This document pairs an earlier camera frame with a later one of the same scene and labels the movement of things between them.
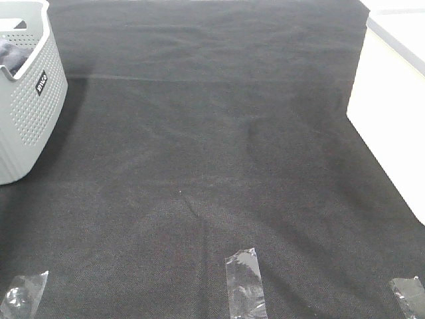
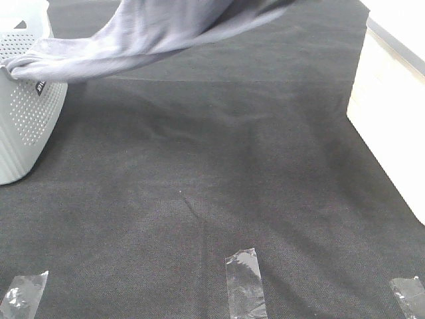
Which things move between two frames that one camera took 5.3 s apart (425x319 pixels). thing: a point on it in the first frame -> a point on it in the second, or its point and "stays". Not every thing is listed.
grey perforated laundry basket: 33,86 stays
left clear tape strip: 22,300 stays
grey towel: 12,56 -> 138,31
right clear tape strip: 412,291 stays
